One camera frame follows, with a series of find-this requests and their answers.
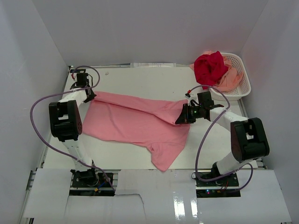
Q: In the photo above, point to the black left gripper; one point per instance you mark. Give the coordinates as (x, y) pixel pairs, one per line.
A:
(91, 96)

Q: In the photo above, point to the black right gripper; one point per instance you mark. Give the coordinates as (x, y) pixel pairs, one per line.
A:
(184, 117)

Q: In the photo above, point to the pink t-shirt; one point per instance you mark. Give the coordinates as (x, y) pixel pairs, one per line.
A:
(143, 122)

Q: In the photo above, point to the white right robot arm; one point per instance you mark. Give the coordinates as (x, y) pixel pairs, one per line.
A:
(247, 136)

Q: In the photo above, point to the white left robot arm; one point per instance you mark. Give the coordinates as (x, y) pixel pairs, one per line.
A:
(65, 120)

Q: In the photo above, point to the white paper label sheet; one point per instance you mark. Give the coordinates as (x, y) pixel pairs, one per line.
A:
(152, 65)

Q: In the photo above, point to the red t-shirt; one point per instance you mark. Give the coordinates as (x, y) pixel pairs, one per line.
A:
(209, 69)

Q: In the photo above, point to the white plastic laundry basket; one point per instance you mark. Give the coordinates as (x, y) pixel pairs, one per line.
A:
(234, 84)

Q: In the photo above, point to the white cardboard front cover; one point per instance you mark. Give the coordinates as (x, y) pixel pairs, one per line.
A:
(152, 197)

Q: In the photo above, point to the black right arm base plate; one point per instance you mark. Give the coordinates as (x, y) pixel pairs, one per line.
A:
(228, 182)

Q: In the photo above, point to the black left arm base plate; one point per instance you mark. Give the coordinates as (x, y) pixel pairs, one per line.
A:
(90, 179)

